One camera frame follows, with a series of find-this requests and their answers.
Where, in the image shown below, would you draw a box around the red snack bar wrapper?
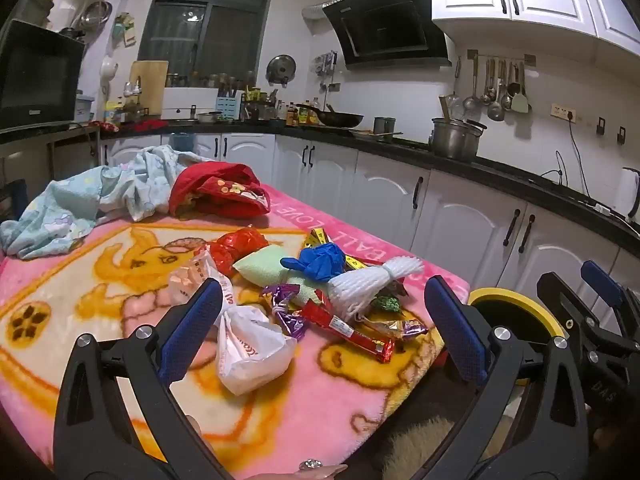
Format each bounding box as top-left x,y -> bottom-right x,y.
295,300 -> 396,363

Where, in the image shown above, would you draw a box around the steel pot lid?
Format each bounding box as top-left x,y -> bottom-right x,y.
266,54 -> 297,86

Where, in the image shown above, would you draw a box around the white electric kettle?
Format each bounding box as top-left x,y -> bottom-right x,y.
620,166 -> 640,221

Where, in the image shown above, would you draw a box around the white plastic bag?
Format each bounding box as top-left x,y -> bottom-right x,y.
216,305 -> 298,395

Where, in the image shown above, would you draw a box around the blue utensil holder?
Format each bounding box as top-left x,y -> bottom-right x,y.
216,90 -> 244,121

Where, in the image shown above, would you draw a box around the white foam net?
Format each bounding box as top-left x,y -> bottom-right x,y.
325,255 -> 425,322

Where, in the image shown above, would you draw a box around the small purple candy wrapper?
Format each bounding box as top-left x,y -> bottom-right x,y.
397,320 -> 428,341

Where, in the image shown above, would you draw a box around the row of hanging kitchen utensils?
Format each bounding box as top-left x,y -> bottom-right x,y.
452,50 -> 538,122

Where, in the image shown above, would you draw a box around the light green pouch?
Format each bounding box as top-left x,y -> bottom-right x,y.
232,246 -> 331,307

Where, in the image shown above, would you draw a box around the blue rubber glove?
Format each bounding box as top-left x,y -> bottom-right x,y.
280,242 -> 348,283

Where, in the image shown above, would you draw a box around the black power cable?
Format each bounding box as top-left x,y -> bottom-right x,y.
542,120 -> 601,201

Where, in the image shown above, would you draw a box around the clear wrapper with red print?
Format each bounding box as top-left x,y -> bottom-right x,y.
167,247 -> 236,321

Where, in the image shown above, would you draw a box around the pink printed blanket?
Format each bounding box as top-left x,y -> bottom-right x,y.
0,182 -> 471,480

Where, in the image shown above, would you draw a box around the white lower cabinets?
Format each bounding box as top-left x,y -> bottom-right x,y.
100,132 -> 640,311

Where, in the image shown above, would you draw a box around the person's left hand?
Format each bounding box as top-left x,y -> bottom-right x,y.
185,412 -> 349,480

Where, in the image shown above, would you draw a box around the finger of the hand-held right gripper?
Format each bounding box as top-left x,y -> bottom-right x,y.
536,271 -> 601,341
580,260 -> 633,312

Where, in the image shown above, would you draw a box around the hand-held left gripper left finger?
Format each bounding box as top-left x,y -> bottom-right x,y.
53,276 -> 236,480

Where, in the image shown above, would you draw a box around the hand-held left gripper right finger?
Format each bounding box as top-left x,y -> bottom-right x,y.
424,275 -> 591,480

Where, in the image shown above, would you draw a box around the steel pot with black lid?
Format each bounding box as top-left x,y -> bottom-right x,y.
462,119 -> 488,162

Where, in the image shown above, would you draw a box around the black range hood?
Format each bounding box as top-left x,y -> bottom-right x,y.
322,0 -> 453,68

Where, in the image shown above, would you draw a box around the orange snack wrapper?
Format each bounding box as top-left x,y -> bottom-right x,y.
357,312 -> 406,341

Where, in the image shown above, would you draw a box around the red dish cloth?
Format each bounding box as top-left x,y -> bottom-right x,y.
100,119 -> 168,134

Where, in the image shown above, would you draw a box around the wooden cutting board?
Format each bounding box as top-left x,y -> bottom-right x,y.
129,60 -> 169,116

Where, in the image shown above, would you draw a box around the white storage box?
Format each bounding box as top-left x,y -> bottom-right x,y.
162,87 -> 221,121

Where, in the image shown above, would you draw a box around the wall spice rack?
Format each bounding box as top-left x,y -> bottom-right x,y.
315,50 -> 338,81

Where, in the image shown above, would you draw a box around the row of sauce bottles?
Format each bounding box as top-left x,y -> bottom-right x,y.
240,87 -> 321,127

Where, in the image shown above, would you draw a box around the yellow rimmed black bin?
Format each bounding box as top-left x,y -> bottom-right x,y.
467,287 -> 571,386

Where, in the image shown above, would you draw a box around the red embroidered cloth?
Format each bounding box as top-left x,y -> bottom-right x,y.
168,162 -> 271,218

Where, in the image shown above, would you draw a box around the silver exhaust duct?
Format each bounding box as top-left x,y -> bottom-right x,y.
302,0 -> 358,21

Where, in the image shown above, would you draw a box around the wall hanger with brushes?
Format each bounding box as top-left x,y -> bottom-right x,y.
112,12 -> 137,47

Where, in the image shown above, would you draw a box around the dark window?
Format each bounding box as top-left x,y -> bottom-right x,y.
137,0 -> 278,78

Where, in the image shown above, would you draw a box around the black microwave oven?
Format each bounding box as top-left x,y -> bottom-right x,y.
0,19 -> 86,133

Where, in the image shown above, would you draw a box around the black kitchen countertop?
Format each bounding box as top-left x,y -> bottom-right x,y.
97,117 -> 640,246

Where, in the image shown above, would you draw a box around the red shiny wrapper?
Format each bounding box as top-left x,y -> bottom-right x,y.
207,227 -> 270,273

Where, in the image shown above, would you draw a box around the green pea snack packet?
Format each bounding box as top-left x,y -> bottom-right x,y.
372,280 -> 408,313

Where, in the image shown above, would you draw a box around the light blue printed cloth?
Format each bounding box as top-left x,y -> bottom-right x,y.
0,145 -> 211,261

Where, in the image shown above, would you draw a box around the black wok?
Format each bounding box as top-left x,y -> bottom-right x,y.
295,102 -> 365,128

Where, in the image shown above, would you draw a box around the large steel pot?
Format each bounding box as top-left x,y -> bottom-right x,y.
431,117 -> 476,160

